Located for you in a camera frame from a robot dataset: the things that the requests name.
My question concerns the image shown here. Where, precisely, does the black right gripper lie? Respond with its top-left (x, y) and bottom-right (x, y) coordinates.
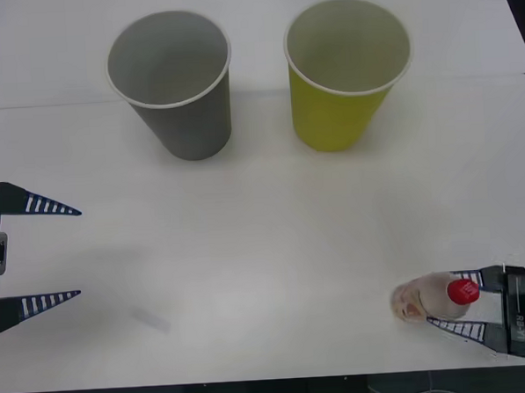
top-left (423, 263), bottom-right (525, 365)

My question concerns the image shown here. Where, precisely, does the clear bottle with red cap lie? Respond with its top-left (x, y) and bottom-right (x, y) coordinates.
top-left (387, 269), bottom-right (484, 327)

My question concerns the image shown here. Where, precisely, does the grey plastic waste bin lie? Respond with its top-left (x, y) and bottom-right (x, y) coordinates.
top-left (101, 6), bottom-right (237, 166)

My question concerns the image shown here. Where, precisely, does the yellow-green plastic waste bin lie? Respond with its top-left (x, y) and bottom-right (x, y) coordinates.
top-left (281, 0), bottom-right (419, 156)

